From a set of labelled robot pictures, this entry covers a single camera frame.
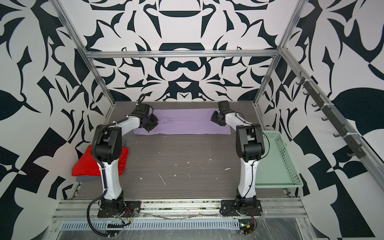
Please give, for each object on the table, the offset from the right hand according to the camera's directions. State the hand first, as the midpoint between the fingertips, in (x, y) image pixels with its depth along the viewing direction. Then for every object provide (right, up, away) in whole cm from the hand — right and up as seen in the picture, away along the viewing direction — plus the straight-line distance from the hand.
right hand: (215, 116), depth 103 cm
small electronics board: (+10, -52, -32) cm, 62 cm away
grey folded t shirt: (-72, -34, -20) cm, 83 cm away
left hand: (-38, -2, 0) cm, 38 cm away
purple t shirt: (-20, -4, +3) cm, 21 cm away
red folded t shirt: (-74, -28, -18) cm, 81 cm away
